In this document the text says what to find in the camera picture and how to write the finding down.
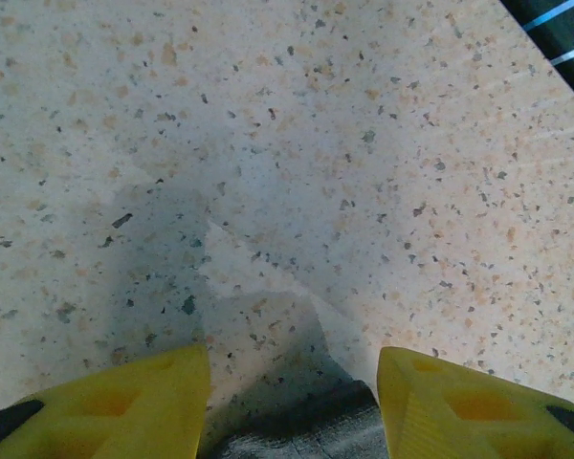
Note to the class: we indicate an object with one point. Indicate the black backdrop with pale stripes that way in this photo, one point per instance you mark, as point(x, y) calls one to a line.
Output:
point(569, 28)

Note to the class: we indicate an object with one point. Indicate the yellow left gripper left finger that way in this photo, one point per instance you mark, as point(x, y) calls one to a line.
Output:
point(105, 411)

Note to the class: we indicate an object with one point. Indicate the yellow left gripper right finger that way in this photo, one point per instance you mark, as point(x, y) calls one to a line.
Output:
point(469, 416)

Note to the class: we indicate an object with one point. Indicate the grey t-shirt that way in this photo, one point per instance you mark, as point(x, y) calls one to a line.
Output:
point(306, 430)

